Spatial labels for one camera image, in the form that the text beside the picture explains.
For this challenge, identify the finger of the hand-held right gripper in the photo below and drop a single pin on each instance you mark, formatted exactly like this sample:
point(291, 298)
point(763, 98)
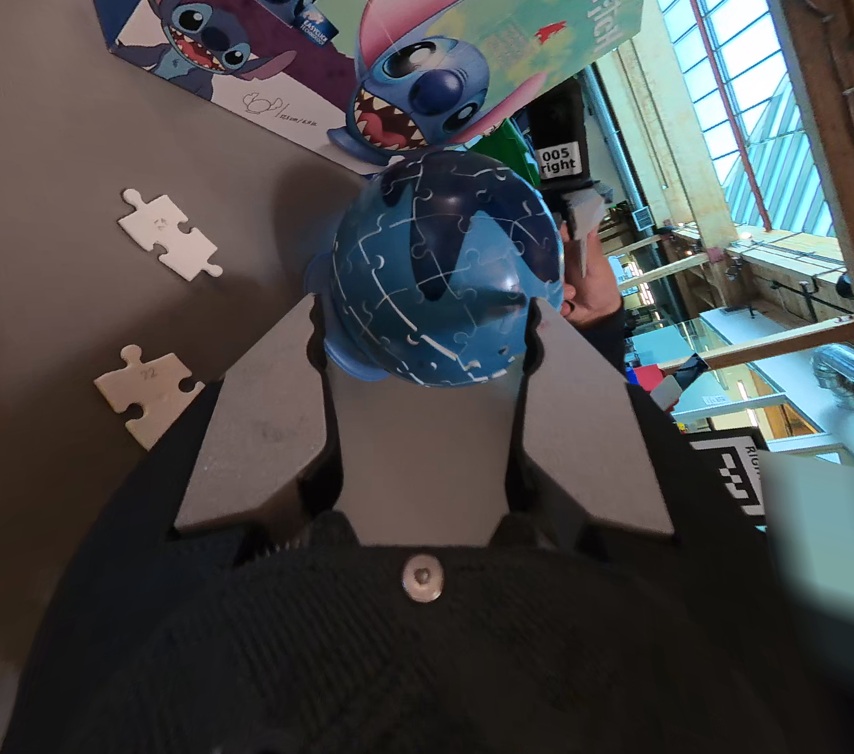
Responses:
point(586, 220)

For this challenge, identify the person's right hand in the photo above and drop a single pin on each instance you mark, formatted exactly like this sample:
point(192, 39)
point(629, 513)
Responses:
point(597, 293)

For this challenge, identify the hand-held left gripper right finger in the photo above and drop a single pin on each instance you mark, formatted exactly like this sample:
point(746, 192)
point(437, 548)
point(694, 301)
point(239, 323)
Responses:
point(587, 440)

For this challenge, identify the wooden gallery structure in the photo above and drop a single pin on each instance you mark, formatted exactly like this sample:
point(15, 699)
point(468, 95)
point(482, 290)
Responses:
point(780, 253)

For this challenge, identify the blue puzzle ball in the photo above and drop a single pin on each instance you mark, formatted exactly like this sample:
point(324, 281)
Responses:
point(433, 267)

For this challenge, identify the green plastic crate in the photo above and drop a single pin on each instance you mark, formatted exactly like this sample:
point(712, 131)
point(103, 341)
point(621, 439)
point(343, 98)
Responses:
point(514, 153)

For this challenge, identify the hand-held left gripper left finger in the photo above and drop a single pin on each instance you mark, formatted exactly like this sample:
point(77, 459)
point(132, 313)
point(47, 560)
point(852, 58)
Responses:
point(267, 440)

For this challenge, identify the white puzzle piece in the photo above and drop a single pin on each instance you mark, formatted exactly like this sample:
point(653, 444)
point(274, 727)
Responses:
point(147, 393)
point(167, 233)

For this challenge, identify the black white marker tag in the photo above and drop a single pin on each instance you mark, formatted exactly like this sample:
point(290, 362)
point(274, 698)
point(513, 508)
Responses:
point(727, 474)

